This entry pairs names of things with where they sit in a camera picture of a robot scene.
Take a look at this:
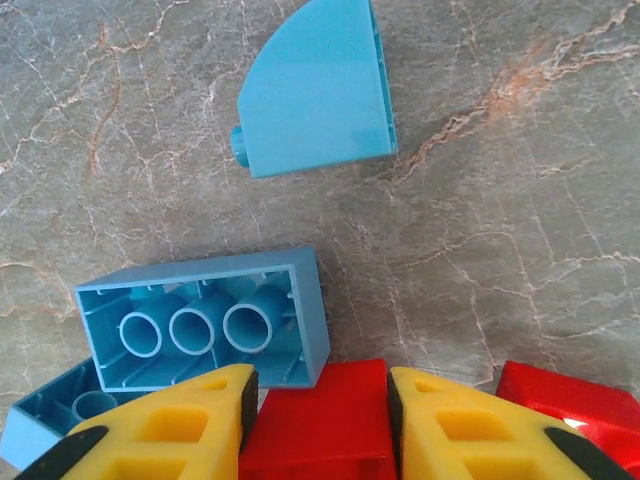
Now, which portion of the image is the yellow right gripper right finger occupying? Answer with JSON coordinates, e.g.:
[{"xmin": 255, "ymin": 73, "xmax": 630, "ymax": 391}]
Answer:
[{"xmin": 387, "ymin": 366, "xmax": 637, "ymax": 480}]

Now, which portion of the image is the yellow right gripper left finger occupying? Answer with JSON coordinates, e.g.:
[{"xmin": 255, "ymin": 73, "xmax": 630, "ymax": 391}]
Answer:
[{"xmin": 14, "ymin": 363, "xmax": 260, "ymax": 480}]

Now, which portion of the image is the blue two-by-four lego brick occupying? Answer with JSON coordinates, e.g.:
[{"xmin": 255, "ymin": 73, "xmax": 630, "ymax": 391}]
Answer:
[
  {"xmin": 74, "ymin": 244, "xmax": 332, "ymax": 392},
  {"xmin": 0, "ymin": 355, "xmax": 151, "ymax": 471}
]

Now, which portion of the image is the red lego brick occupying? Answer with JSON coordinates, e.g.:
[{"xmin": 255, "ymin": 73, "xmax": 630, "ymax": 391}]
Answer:
[
  {"xmin": 496, "ymin": 359, "xmax": 640, "ymax": 479},
  {"xmin": 238, "ymin": 358, "xmax": 401, "ymax": 480}
]

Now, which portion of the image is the blue curved slope lego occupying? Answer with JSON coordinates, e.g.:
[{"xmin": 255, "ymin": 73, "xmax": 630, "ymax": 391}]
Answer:
[{"xmin": 229, "ymin": 0, "xmax": 400, "ymax": 180}]

